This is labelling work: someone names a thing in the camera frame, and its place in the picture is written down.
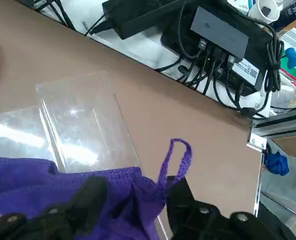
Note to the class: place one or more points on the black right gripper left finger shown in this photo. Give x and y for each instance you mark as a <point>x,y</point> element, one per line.
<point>62,217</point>

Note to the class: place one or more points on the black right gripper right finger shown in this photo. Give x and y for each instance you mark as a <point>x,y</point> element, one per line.
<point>200,222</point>

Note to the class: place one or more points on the purple towel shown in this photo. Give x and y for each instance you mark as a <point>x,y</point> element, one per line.
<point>37,180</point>

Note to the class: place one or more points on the clear acrylic stepped rack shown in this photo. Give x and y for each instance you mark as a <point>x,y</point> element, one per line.
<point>75,120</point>

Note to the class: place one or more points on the blue cloth bundle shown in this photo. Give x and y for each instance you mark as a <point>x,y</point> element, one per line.
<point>278,162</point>

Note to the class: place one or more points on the aluminium corner profile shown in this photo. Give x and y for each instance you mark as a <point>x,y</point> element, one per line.
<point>275,128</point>

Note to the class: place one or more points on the black docking device white label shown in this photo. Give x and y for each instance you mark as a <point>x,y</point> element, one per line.
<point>248,71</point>

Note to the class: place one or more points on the blue plastic clip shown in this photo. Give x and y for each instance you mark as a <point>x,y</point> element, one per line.
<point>294,57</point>

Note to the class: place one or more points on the large black power brick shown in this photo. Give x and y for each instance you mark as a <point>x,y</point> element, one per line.
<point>135,17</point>

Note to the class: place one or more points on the white paper cup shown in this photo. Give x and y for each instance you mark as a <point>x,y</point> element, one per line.
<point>264,10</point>

